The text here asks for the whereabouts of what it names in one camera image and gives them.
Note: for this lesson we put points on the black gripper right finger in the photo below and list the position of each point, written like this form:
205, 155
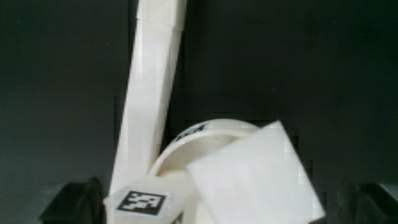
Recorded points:
368, 203

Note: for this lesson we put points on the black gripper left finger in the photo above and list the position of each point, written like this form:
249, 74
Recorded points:
75, 207

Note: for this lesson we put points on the white stool leg with tag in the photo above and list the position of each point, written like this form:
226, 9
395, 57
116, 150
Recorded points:
153, 201

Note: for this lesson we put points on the white round stool seat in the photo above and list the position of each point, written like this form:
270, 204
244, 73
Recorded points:
196, 143

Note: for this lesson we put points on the white front fence rail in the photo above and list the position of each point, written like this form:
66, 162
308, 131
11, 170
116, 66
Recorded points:
158, 31

